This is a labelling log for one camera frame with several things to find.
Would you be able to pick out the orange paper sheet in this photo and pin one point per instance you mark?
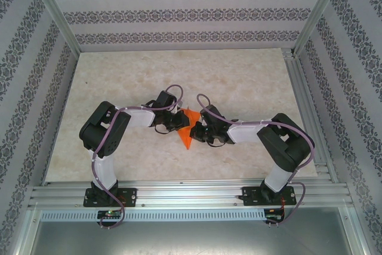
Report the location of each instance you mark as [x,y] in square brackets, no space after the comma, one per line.
[186,138]

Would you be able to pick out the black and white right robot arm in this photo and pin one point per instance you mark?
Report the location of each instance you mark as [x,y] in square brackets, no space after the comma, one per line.
[283,144]

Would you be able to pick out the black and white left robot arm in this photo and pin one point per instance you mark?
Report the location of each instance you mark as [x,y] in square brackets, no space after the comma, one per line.
[101,132]

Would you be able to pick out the grey metal sheet tray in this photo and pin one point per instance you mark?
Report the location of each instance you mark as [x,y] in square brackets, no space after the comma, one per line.
[191,240]

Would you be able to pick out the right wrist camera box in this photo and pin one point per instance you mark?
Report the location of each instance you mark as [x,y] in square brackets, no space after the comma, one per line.
[212,114]

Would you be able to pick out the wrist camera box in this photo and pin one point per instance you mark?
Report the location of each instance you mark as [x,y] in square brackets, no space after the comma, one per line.
[212,114]
[165,99]

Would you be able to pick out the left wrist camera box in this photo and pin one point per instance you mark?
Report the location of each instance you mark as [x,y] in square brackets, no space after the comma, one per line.
[165,99]

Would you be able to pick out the long aluminium mounting rail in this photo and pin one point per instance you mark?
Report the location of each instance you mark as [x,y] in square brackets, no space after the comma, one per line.
[191,192]

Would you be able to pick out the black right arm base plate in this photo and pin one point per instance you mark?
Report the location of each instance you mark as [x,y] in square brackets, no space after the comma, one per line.
[249,196]

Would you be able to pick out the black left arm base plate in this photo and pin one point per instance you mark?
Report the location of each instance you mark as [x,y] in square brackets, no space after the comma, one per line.
[131,196]

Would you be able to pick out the aluminium side rail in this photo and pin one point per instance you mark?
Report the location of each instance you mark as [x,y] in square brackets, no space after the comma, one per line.
[302,87]

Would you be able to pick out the short aluminium frame post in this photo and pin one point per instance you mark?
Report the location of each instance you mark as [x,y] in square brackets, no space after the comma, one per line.
[356,234]
[22,234]

